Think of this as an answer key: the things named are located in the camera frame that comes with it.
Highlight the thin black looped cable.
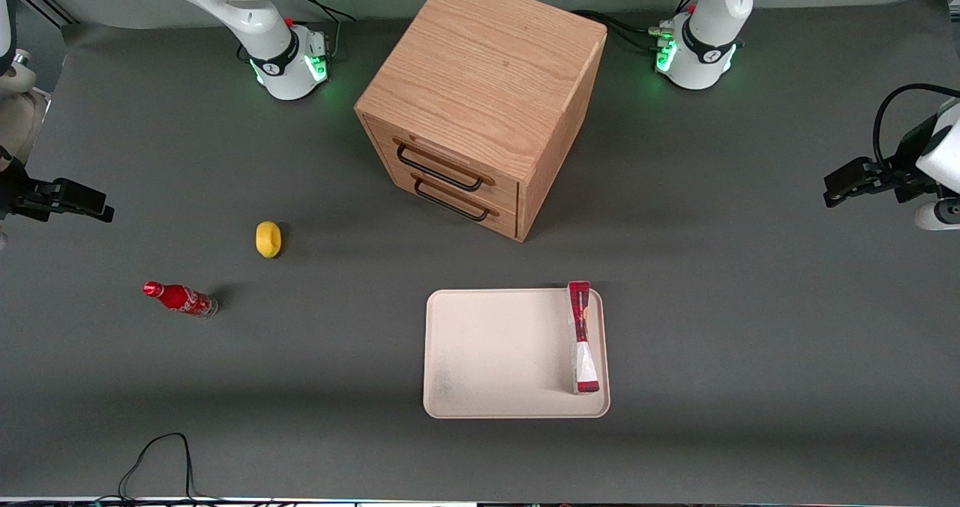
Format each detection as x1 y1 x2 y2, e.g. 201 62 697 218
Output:
97 432 226 506

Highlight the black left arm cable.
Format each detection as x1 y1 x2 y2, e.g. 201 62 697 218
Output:
872 82 960 164

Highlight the cream plastic tray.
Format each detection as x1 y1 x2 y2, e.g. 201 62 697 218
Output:
423 288 611 420

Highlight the yellow lemon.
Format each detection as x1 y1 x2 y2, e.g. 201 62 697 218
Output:
256 221 283 259

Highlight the black base cable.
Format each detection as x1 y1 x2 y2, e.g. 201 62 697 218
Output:
286 0 358 59
573 10 670 55

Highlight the red cookie box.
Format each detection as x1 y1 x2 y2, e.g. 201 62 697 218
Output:
566 280 602 396

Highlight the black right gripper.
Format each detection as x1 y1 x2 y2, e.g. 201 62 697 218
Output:
0 158 115 223

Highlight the black left base cable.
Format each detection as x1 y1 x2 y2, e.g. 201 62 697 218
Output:
573 10 670 55

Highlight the red cola bottle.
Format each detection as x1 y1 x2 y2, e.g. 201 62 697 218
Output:
142 280 219 319

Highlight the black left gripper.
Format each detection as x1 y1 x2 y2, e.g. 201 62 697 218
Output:
823 113 942 208

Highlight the black metal drawer handle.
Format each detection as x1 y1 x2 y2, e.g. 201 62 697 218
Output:
396 143 485 193
413 179 491 223

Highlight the oak wooden drawer cabinet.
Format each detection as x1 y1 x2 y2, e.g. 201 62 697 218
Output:
354 0 608 243

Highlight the black right base cable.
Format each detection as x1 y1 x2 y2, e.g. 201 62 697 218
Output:
286 0 358 59

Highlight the aluminium frame rail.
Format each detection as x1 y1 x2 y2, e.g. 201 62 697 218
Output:
16 0 80 28

